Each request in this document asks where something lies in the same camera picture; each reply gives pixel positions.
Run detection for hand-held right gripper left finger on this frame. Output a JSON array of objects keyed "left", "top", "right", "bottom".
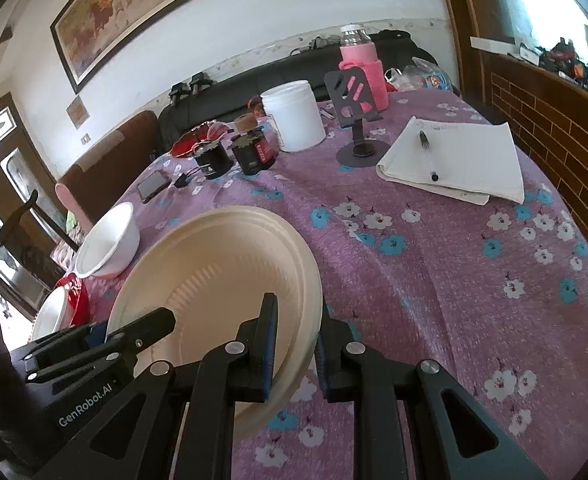
[{"left": 38, "top": 292, "right": 279, "bottom": 480}]

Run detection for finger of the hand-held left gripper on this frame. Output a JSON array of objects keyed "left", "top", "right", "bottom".
[
  {"left": 24, "top": 322, "right": 107, "bottom": 361},
  {"left": 26, "top": 307, "right": 175, "bottom": 383}
]

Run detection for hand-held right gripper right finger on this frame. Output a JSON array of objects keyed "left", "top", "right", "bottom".
[{"left": 315, "top": 317, "right": 550, "bottom": 480}]

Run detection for small white bowl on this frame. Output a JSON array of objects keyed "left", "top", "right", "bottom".
[{"left": 30, "top": 287, "right": 70, "bottom": 343}]

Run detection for red glass plate with sticker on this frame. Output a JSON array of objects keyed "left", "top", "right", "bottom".
[{"left": 55, "top": 274, "right": 93, "bottom": 327}]

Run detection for large white bowl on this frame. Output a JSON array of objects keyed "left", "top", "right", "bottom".
[{"left": 74, "top": 201, "right": 140, "bottom": 279}]

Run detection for beige plastic bowl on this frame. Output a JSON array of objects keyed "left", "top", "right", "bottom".
[{"left": 104, "top": 205, "right": 323, "bottom": 443}]

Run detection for pink cloth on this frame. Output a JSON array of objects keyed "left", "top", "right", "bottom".
[{"left": 55, "top": 182, "right": 95, "bottom": 233}]

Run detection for black smartphone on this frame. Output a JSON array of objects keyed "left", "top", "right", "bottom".
[{"left": 137, "top": 170, "right": 171, "bottom": 204}]

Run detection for brown armchair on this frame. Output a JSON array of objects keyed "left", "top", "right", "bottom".
[{"left": 55, "top": 110, "right": 159, "bottom": 226}]

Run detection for wooden glass door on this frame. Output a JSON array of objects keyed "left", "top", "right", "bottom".
[{"left": 0, "top": 92, "right": 69, "bottom": 321}]

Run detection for black jar with red label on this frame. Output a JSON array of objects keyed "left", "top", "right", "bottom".
[{"left": 230, "top": 127, "right": 278, "bottom": 176}]

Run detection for black phone stand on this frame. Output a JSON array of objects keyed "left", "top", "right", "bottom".
[{"left": 323, "top": 66, "right": 392, "bottom": 167}]

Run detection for white plastic jar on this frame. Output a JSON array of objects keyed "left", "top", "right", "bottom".
[{"left": 260, "top": 80, "right": 327, "bottom": 153}]

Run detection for black pen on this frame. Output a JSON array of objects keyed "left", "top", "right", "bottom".
[{"left": 419, "top": 130, "right": 439, "bottom": 182}]

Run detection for black clamps on sofa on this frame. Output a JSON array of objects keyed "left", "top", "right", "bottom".
[{"left": 169, "top": 72, "right": 215, "bottom": 106}]

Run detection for black leather sofa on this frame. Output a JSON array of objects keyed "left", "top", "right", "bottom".
[{"left": 159, "top": 30, "right": 460, "bottom": 156}]

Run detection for white lined notebook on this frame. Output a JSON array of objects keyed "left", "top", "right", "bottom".
[{"left": 375, "top": 116, "right": 526, "bottom": 206}]

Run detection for bottle with pink sleeve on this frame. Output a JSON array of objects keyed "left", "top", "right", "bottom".
[{"left": 338, "top": 25, "right": 389, "bottom": 113}]

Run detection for clear plastic bag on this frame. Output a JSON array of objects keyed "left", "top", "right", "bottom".
[{"left": 385, "top": 57, "right": 452, "bottom": 93}]

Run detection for brown wooden brick-pattern counter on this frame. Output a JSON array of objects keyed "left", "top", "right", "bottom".
[{"left": 434, "top": 0, "right": 588, "bottom": 266}]

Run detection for white flat box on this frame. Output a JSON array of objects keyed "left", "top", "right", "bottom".
[{"left": 470, "top": 36, "right": 517, "bottom": 56}]

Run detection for clutter on windowsill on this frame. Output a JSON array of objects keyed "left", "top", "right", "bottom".
[{"left": 519, "top": 35, "right": 588, "bottom": 106}]

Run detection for small framed wall picture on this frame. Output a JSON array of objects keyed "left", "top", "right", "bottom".
[{"left": 66, "top": 96, "right": 92, "bottom": 130}]

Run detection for framed wall painting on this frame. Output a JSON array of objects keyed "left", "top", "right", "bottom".
[{"left": 50, "top": 0, "right": 252, "bottom": 95}]

